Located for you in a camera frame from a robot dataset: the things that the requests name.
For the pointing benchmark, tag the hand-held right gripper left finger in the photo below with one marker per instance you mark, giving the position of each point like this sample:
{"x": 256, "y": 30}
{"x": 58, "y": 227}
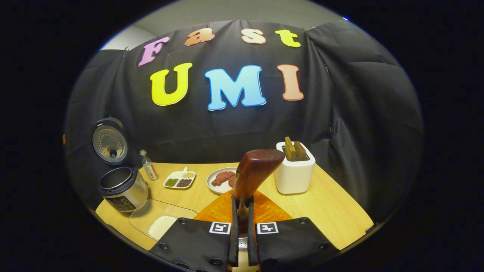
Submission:
{"x": 233, "y": 234}

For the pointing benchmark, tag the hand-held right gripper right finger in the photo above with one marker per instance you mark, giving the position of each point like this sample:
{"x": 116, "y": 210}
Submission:
{"x": 252, "y": 234}

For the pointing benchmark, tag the brown wooden spoon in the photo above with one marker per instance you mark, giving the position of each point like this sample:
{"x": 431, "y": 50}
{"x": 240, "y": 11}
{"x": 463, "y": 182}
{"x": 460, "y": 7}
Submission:
{"x": 253, "y": 170}

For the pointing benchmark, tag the dark grey rice cooker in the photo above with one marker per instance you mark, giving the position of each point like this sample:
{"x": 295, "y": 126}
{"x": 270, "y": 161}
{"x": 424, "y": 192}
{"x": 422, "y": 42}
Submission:
{"x": 124, "y": 189}

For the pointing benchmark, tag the round white plate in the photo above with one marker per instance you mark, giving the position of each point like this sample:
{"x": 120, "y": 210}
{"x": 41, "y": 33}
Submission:
{"x": 217, "y": 187}

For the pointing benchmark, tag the red meat piece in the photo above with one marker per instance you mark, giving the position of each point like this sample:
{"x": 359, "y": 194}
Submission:
{"x": 231, "y": 182}
{"x": 221, "y": 177}

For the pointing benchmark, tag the white toaster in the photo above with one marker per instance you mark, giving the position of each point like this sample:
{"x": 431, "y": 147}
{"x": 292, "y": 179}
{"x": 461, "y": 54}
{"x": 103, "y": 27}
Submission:
{"x": 295, "y": 177}

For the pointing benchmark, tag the white divided bean dish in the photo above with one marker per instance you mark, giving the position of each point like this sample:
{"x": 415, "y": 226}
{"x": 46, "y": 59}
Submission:
{"x": 179, "y": 178}

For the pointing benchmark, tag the clear glass tray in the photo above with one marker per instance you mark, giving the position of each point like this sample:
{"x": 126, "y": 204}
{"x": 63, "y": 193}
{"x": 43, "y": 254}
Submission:
{"x": 151, "y": 211}

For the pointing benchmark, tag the brown toast slice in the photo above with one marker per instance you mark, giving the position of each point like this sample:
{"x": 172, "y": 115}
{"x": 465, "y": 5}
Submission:
{"x": 290, "y": 149}
{"x": 300, "y": 152}

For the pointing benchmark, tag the small clear glass bottle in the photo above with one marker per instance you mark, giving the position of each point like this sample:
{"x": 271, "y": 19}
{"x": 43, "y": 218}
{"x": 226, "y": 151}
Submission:
{"x": 149, "y": 168}

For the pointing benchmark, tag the black backdrop cloth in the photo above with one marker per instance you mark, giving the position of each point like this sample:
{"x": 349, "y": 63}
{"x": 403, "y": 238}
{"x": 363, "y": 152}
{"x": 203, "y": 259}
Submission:
{"x": 359, "y": 113}

